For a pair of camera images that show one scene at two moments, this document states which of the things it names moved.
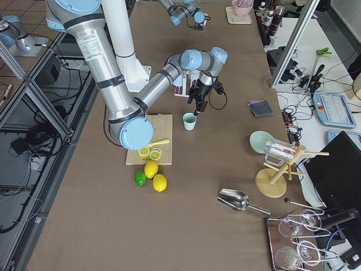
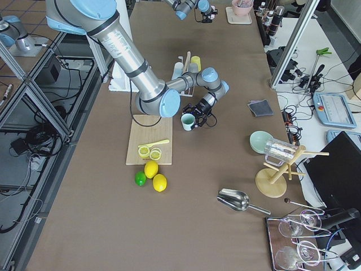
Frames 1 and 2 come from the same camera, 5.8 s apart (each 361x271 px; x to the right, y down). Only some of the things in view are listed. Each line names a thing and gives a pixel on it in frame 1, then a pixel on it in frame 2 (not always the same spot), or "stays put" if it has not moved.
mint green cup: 189,121 stays put
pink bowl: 242,7 stays put
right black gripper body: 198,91 to 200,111
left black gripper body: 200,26 to 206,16
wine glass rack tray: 291,243 stays put
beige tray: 233,18 stays put
